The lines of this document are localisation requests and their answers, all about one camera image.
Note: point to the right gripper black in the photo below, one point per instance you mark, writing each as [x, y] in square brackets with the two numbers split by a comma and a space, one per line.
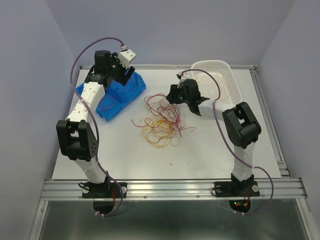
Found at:
[172, 95]

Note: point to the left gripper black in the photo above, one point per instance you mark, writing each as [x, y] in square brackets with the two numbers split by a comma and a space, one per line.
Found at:
[115, 60]

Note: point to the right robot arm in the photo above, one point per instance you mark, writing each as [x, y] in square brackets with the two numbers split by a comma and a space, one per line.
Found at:
[243, 130]

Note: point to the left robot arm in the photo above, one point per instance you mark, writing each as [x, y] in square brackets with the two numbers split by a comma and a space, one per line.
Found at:
[77, 140]

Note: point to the blue plastic bin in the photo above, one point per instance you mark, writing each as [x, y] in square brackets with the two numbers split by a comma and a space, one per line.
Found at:
[118, 97]

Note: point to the white perforated basket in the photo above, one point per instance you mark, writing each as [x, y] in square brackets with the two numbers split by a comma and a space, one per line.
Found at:
[216, 79]

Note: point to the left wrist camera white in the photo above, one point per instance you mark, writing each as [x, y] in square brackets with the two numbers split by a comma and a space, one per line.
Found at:
[126, 57]

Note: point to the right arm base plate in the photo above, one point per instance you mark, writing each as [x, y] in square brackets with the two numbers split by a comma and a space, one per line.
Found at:
[224, 189]

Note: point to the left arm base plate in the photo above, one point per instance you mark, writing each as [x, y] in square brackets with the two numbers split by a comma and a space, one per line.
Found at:
[102, 190]

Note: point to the aluminium front rail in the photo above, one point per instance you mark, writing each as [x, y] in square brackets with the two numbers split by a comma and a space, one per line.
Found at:
[168, 190]

